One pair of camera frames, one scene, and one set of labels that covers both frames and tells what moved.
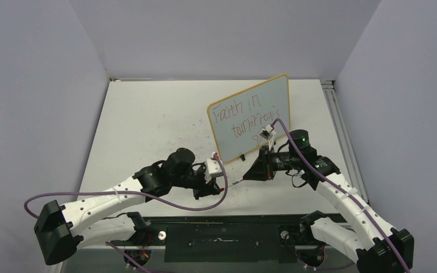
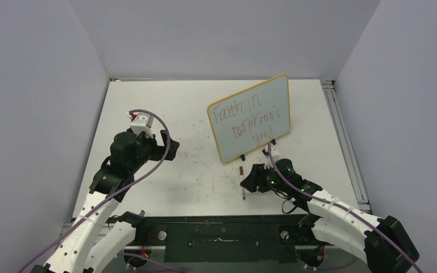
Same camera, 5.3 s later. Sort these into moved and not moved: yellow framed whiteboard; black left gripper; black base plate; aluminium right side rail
Moved: black left gripper
Not moved: aluminium right side rail; black base plate; yellow framed whiteboard
